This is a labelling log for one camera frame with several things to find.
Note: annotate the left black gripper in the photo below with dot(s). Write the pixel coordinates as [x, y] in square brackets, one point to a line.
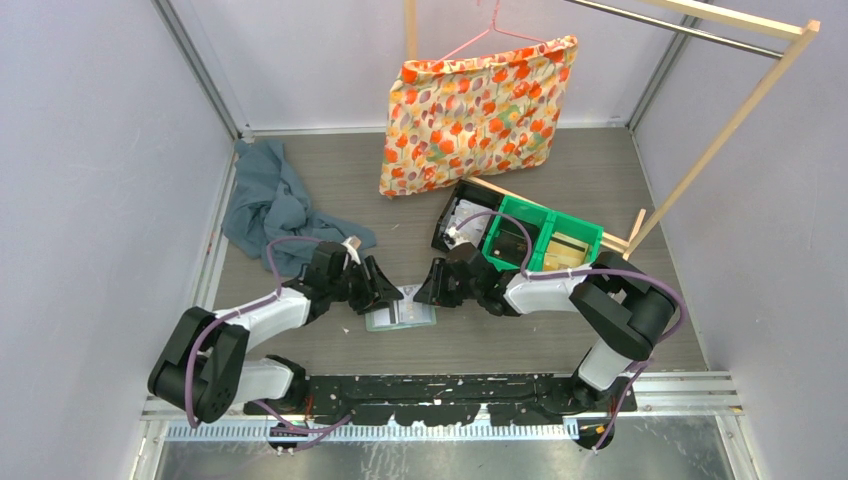
[377, 284]

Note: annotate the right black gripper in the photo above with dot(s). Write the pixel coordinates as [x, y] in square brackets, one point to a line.
[433, 291]

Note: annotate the black plastic bin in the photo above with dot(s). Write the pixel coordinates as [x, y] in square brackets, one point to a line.
[467, 198]

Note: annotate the gold VIP card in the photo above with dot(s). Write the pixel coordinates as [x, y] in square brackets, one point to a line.
[564, 252]

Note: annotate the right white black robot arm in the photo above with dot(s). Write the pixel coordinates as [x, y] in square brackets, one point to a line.
[630, 311]

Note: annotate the green bin with black card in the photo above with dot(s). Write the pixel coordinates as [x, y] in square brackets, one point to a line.
[529, 216]

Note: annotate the blue grey cloth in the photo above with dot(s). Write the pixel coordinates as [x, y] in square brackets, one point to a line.
[270, 215]

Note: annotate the metal hanging rod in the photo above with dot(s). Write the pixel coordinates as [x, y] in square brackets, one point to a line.
[680, 29]

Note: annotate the green bin with gold card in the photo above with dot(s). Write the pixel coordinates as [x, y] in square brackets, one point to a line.
[574, 227]

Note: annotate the black VIP card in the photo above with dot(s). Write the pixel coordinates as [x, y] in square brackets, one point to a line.
[510, 245]

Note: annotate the wooden clothes rack frame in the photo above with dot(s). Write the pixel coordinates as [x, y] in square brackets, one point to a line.
[658, 105]

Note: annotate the floral orange pillow bag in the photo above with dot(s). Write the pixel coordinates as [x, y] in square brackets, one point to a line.
[454, 119]

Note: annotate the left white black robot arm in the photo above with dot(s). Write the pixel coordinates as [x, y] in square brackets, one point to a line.
[203, 368]

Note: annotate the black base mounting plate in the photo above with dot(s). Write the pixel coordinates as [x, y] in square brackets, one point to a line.
[444, 400]

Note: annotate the pink wire hanger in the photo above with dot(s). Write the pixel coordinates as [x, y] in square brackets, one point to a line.
[491, 28]

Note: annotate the white patterned cards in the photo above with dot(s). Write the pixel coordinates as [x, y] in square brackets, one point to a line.
[460, 230]

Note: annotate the aluminium rail frame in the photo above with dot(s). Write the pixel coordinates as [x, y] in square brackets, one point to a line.
[656, 395]

